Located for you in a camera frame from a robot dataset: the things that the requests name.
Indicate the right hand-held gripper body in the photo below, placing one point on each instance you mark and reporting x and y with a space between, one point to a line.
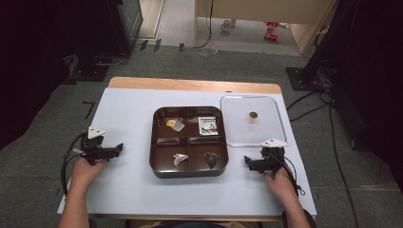
272 156

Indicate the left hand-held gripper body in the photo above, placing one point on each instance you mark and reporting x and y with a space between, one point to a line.
95 148

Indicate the person's left hand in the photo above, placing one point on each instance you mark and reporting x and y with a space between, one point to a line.
85 172

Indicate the person's right hand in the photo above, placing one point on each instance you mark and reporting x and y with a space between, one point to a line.
280 186

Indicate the clear plastic lid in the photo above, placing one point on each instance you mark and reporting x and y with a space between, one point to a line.
244 129

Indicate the pale blue table mat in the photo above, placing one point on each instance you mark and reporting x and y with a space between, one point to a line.
126 183

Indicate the small dark packet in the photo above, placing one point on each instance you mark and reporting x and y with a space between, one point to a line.
211 159

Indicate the white colourful print packet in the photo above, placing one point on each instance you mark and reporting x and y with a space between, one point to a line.
207 126

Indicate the yellow and clear packet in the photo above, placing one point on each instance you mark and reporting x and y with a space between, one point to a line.
175 124

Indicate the brown four-compartment tray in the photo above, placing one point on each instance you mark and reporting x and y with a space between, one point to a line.
188 144

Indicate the small white packet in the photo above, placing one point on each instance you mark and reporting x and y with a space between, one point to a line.
180 159

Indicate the dark stand with base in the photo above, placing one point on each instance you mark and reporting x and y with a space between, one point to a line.
312 72

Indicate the wooden table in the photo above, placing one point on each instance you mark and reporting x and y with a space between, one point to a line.
190 85

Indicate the red toy object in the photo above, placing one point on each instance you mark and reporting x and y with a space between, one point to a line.
271 35

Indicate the black cabinet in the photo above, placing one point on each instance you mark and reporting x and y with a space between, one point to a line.
120 25

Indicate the wooden furniture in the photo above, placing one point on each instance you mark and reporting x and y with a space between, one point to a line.
269 11

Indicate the black stand base plate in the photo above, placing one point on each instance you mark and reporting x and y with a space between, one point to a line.
88 73

